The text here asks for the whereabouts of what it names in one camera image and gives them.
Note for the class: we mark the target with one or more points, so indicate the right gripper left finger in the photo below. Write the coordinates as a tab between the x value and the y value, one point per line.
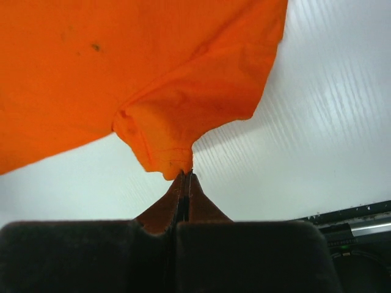
131	255

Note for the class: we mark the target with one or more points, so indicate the black mounting base rail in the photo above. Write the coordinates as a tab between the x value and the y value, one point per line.
359	212

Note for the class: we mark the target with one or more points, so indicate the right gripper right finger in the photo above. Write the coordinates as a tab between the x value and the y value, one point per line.
282	256

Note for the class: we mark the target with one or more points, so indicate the orange t shirt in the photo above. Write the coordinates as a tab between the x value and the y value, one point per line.
159	74

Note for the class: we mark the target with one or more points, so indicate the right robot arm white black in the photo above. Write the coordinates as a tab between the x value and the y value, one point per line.
357	270

